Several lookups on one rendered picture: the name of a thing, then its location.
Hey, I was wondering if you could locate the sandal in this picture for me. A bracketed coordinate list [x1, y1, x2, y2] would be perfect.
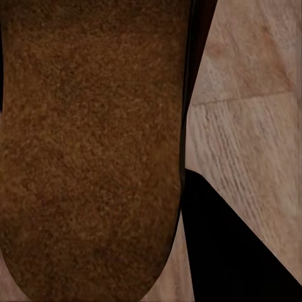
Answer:
[0, 0, 218, 302]

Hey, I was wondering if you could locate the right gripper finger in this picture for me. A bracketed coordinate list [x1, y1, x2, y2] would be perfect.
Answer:
[181, 168, 302, 302]

